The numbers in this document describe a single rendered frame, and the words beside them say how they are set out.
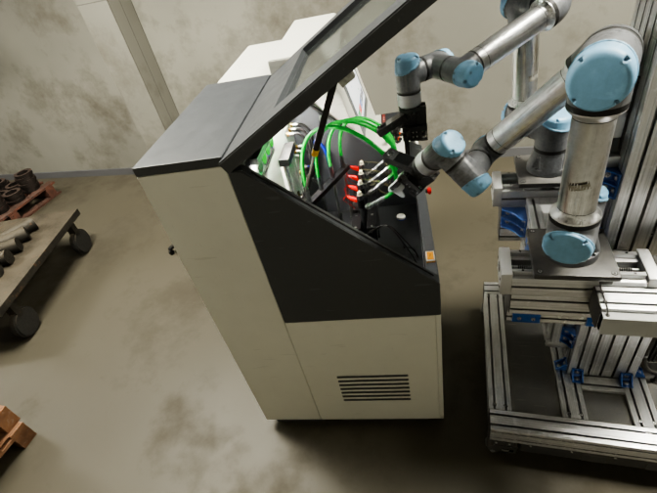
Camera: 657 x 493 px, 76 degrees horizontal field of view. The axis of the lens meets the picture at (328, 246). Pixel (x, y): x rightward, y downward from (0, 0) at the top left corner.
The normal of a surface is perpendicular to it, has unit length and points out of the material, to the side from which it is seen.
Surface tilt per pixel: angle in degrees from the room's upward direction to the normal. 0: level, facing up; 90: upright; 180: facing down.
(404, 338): 90
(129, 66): 90
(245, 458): 0
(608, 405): 0
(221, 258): 90
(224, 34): 90
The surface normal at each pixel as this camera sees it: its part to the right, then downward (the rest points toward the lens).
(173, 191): -0.09, 0.64
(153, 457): -0.18, -0.77
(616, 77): -0.57, 0.50
